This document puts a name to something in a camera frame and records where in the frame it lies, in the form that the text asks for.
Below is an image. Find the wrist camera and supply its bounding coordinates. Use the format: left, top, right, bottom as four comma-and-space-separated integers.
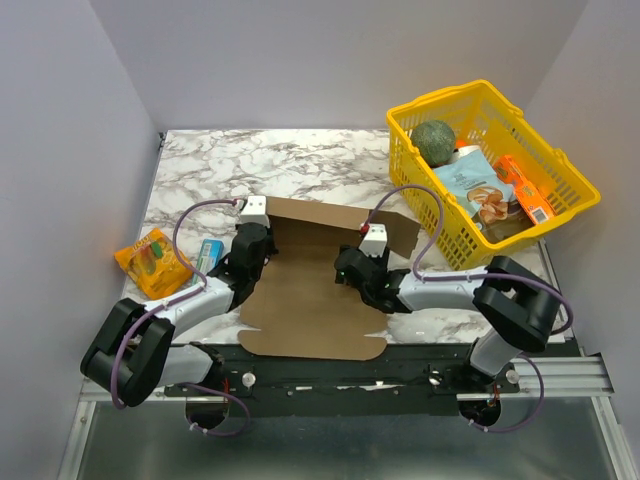
239, 195, 270, 228
358, 223, 388, 258

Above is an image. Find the white orange bottle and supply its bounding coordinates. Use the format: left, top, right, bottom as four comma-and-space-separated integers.
452, 141, 481, 162

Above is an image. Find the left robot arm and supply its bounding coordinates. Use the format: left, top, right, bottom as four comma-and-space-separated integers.
80, 222, 277, 408

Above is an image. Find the green round melon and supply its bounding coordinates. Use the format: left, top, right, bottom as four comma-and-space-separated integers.
410, 120, 456, 168

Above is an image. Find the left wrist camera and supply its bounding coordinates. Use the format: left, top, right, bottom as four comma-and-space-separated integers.
239, 195, 270, 228

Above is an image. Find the brown cardboard box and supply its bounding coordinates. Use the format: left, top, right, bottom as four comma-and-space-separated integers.
238, 197, 421, 361

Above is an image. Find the yellow plastic basket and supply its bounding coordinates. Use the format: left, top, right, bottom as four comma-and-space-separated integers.
386, 80, 601, 270

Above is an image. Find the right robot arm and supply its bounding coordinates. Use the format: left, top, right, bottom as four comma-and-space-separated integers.
334, 246, 572, 392

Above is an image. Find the light blue snack pouch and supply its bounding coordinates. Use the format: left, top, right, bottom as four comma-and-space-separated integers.
434, 151, 516, 229

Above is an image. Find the blue toothpaste box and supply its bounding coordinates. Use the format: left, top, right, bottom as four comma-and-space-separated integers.
195, 239, 224, 275

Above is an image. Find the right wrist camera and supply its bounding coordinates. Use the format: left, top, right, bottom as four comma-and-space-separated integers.
358, 223, 388, 258

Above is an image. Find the orange candy bag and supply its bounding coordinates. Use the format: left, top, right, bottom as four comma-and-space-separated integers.
114, 228, 192, 300

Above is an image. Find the orange snack box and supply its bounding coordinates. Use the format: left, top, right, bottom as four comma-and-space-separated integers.
493, 155, 556, 225

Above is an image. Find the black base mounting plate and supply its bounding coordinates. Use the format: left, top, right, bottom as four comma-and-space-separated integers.
102, 342, 584, 419

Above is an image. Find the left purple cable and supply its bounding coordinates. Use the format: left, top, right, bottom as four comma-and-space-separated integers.
110, 198, 251, 437

